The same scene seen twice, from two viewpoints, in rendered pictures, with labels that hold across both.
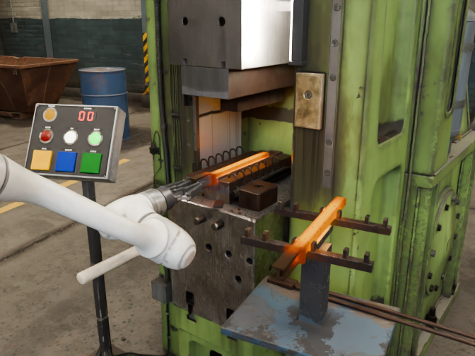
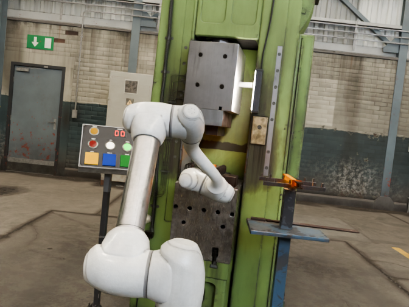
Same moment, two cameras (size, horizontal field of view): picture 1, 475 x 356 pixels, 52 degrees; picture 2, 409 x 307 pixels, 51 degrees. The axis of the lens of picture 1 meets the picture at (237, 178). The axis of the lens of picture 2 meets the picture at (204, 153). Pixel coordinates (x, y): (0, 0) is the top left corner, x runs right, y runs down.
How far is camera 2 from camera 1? 1.46 m
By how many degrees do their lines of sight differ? 29
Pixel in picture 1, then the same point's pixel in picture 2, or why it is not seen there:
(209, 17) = (214, 84)
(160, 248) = (224, 188)
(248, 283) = (229, 228)
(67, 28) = not seen: outside the picture
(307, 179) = (254, 172)
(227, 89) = (221, 120)
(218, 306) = (206, 247)
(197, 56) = (203, 103)
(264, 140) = not seen: hidden behind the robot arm
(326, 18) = (269, 91)
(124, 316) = (84, 294)
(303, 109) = (256, 134)
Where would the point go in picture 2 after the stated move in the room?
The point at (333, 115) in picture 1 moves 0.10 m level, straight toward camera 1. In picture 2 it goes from (271, 137) to (278, 139)
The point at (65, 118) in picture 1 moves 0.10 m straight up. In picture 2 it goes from (104, 134) to (106, 117)
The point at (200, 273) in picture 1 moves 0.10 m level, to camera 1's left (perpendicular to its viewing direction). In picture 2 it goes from (195, 228) to (179, 228)
